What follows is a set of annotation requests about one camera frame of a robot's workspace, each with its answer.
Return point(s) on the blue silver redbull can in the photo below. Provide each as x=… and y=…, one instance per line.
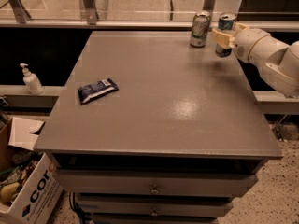
x=226, y=20

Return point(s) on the dark blue snack packet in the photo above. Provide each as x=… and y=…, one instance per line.
x=96, y=90

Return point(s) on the top grey drawer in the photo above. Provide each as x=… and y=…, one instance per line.
x=157, y=184

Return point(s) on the green white 7up can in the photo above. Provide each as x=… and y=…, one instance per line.
x=200, y=27

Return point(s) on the grey drawer cabinet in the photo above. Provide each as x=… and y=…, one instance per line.
x=178, y=109

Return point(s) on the white pump sanitizer bottle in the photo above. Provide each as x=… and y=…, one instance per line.
x=31, y=80

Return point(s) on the white cardboard box with items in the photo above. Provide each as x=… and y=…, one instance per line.
x=29, y=192

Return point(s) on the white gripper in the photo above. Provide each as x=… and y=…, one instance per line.
x=247, y=44

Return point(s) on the grey drawer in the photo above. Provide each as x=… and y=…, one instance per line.
x=155, y=206
x=157, y=184

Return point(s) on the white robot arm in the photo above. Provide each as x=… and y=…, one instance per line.
x=276, y=61

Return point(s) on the middle grey drawer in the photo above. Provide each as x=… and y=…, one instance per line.
x=155, y=206

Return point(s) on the metal window frame rail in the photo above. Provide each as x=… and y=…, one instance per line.
x=272, y=26

